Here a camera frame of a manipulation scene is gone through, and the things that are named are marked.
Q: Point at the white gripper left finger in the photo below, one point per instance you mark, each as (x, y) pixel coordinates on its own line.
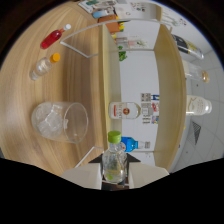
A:
(83, 175)

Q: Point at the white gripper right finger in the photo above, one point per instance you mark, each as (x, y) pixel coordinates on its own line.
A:
(148, 174)

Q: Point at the clear bottle green cap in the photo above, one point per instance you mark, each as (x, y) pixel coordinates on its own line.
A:
(114, 163)

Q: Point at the clear bottle orange cap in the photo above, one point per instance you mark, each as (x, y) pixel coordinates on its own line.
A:
(41, 68)

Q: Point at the small red liquid bottle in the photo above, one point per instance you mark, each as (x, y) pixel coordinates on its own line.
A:
(51, 39)

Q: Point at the blue liquid bottle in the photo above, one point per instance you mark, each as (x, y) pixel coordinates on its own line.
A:
(131, 144)

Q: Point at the clear glass with ice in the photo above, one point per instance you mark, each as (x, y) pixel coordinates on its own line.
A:
(53, 121)

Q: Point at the ceiling air vent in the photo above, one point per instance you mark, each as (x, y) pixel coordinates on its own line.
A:
(196, 132)

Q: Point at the clear bottle red label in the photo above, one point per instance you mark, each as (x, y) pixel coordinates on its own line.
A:
(125, 110)

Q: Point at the two-tier wooden shelf rack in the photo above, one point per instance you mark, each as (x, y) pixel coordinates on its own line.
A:
(170, 93)

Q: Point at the large white bottle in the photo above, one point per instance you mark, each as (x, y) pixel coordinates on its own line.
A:
(198, 105)

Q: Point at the glass jar cork lid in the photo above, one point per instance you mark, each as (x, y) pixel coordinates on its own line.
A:
(196, 73)

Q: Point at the green potted plant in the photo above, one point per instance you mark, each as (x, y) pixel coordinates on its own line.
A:
(122, 55)

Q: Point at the clear vase with flowers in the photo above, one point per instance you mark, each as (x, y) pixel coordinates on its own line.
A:
(131, 42)

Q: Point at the black and yellow tall can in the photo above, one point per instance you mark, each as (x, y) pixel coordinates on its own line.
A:
(188, 46)

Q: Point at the orange basket with fruit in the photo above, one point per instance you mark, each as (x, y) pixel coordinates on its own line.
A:
(115, 27)

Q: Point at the white bottle blue label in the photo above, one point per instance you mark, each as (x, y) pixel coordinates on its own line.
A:
(100, 14)

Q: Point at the multicolour wall poster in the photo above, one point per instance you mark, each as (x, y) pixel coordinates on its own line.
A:
(150, 119)

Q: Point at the red wall poster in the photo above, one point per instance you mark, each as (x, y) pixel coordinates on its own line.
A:
(148, 108)

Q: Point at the blue wall poster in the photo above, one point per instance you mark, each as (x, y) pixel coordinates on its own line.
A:
(146, 97)

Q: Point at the wooden wall shelf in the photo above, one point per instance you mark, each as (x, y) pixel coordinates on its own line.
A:
(154, 11)

